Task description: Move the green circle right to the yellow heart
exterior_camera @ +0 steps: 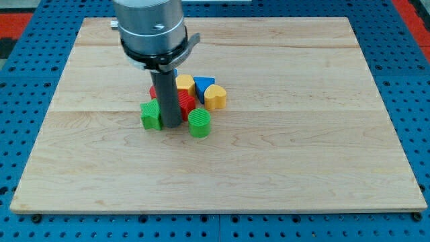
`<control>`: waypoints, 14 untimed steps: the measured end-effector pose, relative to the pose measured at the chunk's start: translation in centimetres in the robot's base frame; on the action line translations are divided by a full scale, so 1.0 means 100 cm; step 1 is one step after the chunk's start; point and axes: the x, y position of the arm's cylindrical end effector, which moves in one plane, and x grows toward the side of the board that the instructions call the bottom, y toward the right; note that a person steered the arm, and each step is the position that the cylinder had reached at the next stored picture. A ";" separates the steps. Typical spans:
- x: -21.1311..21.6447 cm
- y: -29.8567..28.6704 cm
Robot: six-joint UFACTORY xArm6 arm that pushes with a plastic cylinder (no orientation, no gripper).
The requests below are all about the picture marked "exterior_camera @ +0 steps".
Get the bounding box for red block behind rod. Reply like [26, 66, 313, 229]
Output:
[148, 85, 157, 99]

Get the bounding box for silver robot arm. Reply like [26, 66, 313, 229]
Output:
[112, 0, 200, 128]

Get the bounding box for yellow heart block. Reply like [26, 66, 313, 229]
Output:
[204, 84, 227, 111]

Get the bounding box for green star block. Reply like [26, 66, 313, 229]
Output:
[140, 99, 163, 130]

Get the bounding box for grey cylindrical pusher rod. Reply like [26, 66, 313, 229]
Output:
[150, 71, 182, 128]

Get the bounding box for yellow pentagon block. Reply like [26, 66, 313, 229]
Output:
[175, 74, 196, 97]

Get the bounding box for red block front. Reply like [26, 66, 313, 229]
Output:
[178, 90, 196, 121]

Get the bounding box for blue triangle block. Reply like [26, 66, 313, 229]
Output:
[193, 76, 216, 104]

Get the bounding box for wooden board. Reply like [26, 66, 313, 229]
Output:
[10, 17, 427, 214]

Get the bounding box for green cylinder block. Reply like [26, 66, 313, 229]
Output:
[188, 108, 211, 138]

